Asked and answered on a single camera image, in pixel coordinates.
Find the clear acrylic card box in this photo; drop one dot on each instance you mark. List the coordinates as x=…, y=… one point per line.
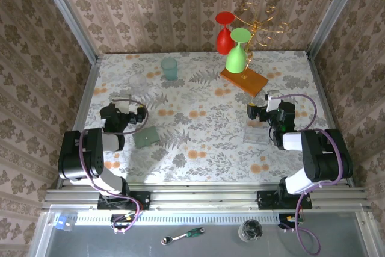
x=255, y=136

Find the green card holder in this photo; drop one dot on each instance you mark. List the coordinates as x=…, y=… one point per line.
x=145, y=138

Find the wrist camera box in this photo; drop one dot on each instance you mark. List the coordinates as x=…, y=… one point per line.
x=122, y=106
x=273, y=103

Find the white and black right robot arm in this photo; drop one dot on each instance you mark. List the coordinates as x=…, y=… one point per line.
x=325, y=154

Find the aluminium frame post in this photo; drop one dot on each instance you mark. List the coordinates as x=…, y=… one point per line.
x=69, y=13
x=333, y=13

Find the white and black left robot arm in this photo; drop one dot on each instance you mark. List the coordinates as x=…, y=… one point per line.
x=81, y=160

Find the clear jar with black contents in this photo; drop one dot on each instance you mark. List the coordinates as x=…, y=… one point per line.
x=250, y=230

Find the black power connector block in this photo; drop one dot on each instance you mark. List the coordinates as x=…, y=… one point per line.
x=284, y=224
x=120, y=219

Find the aluminium table side rail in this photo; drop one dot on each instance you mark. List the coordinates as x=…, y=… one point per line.
x=320, y=94
x=86, y=94

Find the green wine glass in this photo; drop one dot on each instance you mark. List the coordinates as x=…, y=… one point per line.
x=236, y=58

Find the wooden rack base board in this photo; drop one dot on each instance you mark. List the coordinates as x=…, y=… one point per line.
x=252, y=84

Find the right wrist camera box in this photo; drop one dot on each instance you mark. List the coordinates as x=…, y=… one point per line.
x=273, y=103

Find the clear glass tumbler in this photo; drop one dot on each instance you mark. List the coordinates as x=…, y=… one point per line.
x=137, y=82

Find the blue and clear plastic connector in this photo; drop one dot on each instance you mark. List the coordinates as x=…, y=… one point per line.
x=61, y=222

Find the red wine glass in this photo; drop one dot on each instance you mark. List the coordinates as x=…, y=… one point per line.
x=224, y=41

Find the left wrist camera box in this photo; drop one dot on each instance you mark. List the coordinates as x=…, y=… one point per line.
x=122, y=106

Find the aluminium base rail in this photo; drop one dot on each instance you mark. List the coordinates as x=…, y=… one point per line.
x=195, y=196

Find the teal plastic cup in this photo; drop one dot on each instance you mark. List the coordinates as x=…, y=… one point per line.
x=169, y=70

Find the floral tablecloth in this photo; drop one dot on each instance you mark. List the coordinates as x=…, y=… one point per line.
x=210, y=163

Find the grey metal sheet shelf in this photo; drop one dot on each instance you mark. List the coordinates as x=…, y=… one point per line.
x=90, y=245

